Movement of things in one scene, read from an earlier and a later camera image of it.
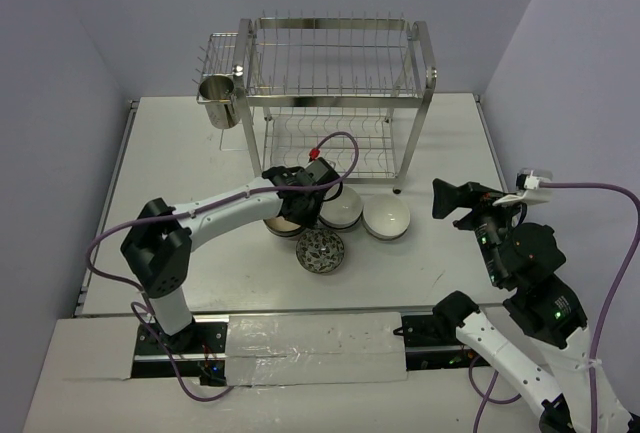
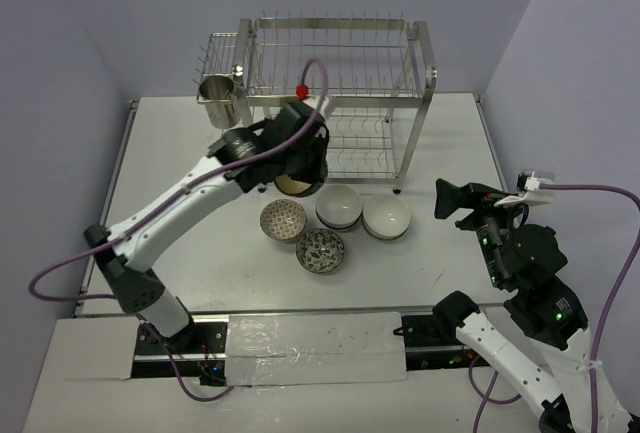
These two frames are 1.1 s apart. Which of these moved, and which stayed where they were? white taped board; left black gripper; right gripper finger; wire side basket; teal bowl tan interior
Moved: teal bowl tan interior; left black gripper
Stayed: white taped board; wire side basket; right gripper finger
